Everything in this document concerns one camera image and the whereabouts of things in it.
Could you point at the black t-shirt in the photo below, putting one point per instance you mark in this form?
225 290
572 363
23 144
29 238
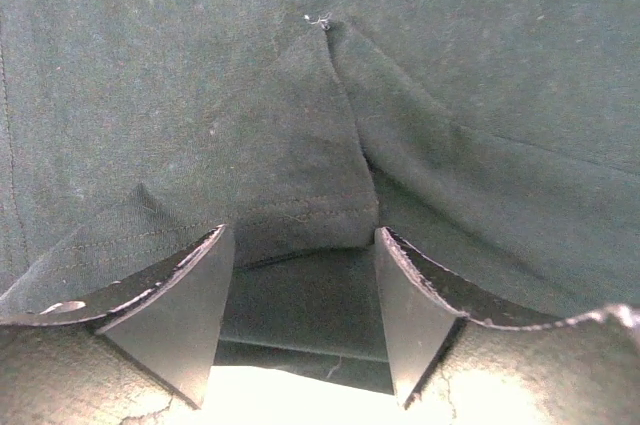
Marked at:
498 137

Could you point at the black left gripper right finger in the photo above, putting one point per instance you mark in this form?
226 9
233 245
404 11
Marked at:
426 307

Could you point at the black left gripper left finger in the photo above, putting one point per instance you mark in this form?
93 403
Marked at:
165 318

